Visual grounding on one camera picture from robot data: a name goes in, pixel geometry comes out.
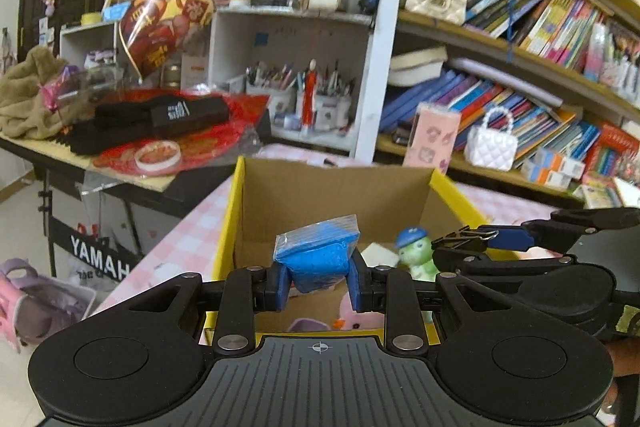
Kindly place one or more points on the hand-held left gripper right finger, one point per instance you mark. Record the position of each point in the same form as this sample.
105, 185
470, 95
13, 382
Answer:
357, 282

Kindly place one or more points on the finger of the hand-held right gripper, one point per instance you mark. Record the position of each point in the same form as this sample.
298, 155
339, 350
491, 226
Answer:
490, 264
515, 239

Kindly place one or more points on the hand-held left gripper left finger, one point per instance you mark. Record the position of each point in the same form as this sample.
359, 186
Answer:
282, 289

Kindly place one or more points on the pink plush duck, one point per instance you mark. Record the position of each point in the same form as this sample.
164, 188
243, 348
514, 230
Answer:
362, 314

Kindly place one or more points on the black binder clip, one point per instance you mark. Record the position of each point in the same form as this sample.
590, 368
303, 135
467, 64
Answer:
452, 243

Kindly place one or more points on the blue plastic-wrapped packet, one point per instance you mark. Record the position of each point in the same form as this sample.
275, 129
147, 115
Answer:
315, 257

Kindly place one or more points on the green frog toy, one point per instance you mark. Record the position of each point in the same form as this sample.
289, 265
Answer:
415, 257

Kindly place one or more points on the yellow cardboard box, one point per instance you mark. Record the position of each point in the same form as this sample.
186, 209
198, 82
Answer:
325, 192

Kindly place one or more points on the person's right forearm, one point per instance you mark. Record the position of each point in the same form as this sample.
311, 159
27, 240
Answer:
625, 357

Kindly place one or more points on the orange and white box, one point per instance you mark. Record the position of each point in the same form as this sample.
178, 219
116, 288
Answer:
562, 164
545, 179

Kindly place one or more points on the pink sticker notebook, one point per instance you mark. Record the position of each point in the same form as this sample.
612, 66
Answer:
432, 137

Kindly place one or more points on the red boxed book set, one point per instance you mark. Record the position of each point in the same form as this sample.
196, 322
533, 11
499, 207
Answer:
617, 152

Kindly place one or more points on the row of slanted colourful books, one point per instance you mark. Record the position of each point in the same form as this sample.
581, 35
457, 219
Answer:
480, 107

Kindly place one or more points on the red paper decoration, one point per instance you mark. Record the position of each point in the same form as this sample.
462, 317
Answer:
210, 147

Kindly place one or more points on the white pen holder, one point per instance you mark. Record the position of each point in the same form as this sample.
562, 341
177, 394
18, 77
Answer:
272, 94
332, 107

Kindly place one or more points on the tape roll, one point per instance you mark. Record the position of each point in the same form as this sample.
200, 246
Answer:
157, 157

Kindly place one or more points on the wooden bookshelf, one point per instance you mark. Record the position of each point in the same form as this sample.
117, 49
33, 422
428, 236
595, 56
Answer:
500, 52

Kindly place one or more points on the black keyboard stand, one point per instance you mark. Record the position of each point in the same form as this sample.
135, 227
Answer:
95, 252

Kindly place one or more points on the red and white hanging doll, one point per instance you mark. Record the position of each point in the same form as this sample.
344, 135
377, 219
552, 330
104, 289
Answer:
309, 97

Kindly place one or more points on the thick white book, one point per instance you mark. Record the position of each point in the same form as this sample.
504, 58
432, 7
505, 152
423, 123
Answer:
417, 67

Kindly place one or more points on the white marker organisers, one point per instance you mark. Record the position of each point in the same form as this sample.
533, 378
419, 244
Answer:
615, 67

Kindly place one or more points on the long black box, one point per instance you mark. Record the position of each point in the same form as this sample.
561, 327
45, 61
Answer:
165, 114

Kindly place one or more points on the row of thin picture books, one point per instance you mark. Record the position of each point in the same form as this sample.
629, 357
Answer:
545, 22

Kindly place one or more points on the pink backpack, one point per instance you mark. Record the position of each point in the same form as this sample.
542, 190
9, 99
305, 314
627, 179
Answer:
45, 302

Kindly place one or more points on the white shelf unit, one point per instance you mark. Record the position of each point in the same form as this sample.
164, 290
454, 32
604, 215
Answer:
290, 37

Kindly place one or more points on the black keyboard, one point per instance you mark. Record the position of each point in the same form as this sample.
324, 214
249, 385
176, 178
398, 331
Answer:
60, 157

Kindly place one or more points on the clear plastic box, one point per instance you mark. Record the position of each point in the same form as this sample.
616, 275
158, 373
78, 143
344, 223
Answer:
90, 87

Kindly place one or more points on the red god of wealth decoration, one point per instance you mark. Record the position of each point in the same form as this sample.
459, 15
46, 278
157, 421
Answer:
160, 7

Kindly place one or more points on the brown blanket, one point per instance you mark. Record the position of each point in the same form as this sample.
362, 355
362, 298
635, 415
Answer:
30, 97

